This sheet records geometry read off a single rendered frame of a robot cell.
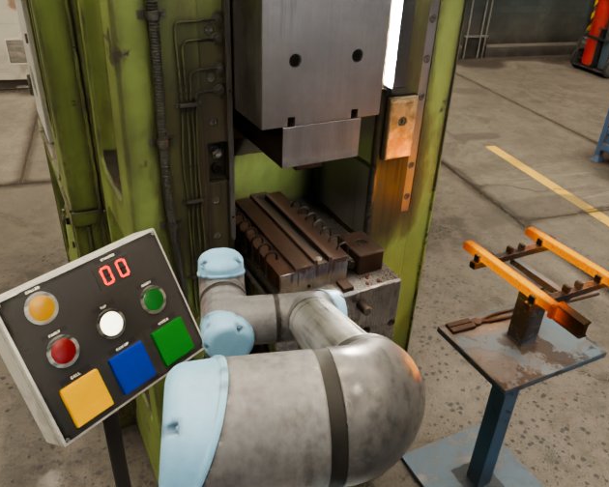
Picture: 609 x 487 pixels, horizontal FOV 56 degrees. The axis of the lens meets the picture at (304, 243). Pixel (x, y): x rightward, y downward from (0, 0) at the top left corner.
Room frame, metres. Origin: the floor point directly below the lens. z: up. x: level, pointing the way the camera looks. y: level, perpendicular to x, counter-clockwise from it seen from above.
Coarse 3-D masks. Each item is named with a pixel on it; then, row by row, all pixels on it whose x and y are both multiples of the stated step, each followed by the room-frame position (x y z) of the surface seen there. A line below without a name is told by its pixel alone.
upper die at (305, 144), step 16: (240, 128) 1.39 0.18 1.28; (256, 128) 1.30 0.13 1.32; (288, 128) 1.18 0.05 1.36; (304, 128) 1.20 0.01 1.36; (320, 128) 1.22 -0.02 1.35; (336, 128) 1.24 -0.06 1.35; (352, 128) 1.26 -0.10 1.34; (256, 144) 1.30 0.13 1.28; (272, 144) 1.22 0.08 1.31; (288, 144) 1.18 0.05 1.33; (304, 144) 1.20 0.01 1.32; (320, 144) 1.22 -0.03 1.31; (336, 144) 1.24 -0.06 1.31; (352, 144) 1.26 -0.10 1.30; (288, 160) 1.18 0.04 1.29; (304, 160) 1.20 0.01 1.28; (320, 160) 1.22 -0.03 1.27
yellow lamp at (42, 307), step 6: (36, 300) 0.78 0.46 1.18; (42, 300) 0.78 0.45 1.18; (48, 300) 0.79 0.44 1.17; (30, 306) 0.76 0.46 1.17; (36, 306) 0.77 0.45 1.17; (42, 306) 0.77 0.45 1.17; (48, 306) 0.78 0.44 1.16; (54, 306) 0.79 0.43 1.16; (30, 312) 0.76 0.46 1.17; (36, 312) 0.76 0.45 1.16; (42, 312) 0.77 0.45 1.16; (48, 312) 0.78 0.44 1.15; (36, 318) 0.76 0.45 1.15; (42, 318) 0.76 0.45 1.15; (48, 318) 0.77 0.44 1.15
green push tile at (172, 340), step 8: (176, 320) 0.91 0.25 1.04; (160, 328) 0.88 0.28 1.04; (168, 328) 0.89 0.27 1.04; (176, 328) 0.90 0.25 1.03; (184, 328) 0.91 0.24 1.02; (152, 336) 0.86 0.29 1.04; (160, 336) 0.87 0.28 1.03; (168, 336) 0.88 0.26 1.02; (176, 336) 0.89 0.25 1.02; (184, 336) 0.90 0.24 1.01; (160, 344) 0.86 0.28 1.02; (168, 344) 0.87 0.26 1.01; (176, 344) 0.88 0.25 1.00; (184, 344) 0.89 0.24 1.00; (192, 344) 0.90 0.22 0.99; (160, 352) 0.85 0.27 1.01; (168, 352) 0.86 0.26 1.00; (176, 352) 0.87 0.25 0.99; (184, 352) 0.88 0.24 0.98; (168, 360) 0.85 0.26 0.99
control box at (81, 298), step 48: (144, 240) 0.98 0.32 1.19; (48, 288) 0.80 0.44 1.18; (96, 288) 0.86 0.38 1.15; (144, 288) 0.91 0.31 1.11; (0, 336) 0.73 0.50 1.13; (48, 336) 0.75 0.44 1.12; (96, 336) 0.80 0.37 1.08; (144, 336) 0.85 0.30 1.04; (192, 336) 0.92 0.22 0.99; (48, 384) 0.70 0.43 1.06; (144, 384) 0.80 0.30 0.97; (48, 432) 0.68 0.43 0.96
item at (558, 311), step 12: (480, 252) 1.38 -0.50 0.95; (492, 264) 1.33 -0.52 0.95; (504, 264) 1.33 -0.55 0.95; (504, 276) 1.29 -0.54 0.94; (516, 276) 1.27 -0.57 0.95; (516, 288) 1.25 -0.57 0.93; (528, 288) 1.22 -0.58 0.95; (540, 300) 1.17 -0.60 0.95; (552, 300) 1.17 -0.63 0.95; (552, 312) 1.13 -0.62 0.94; (564, 312) 1.12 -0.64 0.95; (576, 312) 1.11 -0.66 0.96; (564, 324) 1.11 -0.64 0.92; (576, 324) 1.08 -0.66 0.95; (588, 324) 1.07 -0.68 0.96; (576, 336) 1.07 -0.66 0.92
